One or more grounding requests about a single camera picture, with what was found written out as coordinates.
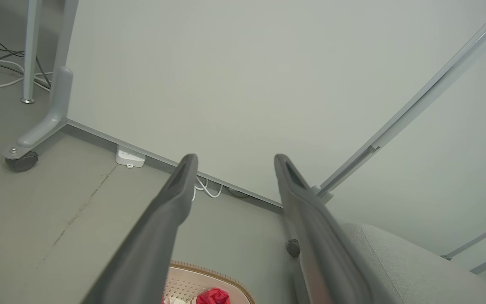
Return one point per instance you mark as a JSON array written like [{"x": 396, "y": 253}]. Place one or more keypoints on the black castor wheel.
[
  {"x": 292, "y": 248},
  {"x": 22, "y": 161}
]

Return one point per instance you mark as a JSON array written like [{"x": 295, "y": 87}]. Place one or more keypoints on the grey fabric sofa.
[{"x": 403, "y": 274}]

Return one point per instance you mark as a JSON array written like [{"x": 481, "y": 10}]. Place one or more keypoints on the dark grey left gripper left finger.
[{"x": 154, "y": 236}]

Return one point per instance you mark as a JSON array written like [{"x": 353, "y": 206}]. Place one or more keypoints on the large white partition panel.
[{"x": 226, "y": 84}]

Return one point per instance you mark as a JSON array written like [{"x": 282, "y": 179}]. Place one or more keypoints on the red and white jersey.
[{"x": 213, "y": 297}]

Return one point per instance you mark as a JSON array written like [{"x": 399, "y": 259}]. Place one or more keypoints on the grey metal table leg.
[{"x": 30, "y": 50}]

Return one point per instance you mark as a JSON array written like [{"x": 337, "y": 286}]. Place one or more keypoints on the narrow white partition panel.
[{"x": 437, "y": 169}]

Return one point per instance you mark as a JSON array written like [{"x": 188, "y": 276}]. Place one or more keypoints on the small white power strip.
[{"x": 130, "y": 157}]

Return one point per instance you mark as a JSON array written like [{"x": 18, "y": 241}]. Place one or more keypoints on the beige plastic laundry basket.
[{"x": 186, "y": 280}]

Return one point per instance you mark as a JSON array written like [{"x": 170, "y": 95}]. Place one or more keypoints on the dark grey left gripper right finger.
[{"x": 319, "y": 245}]

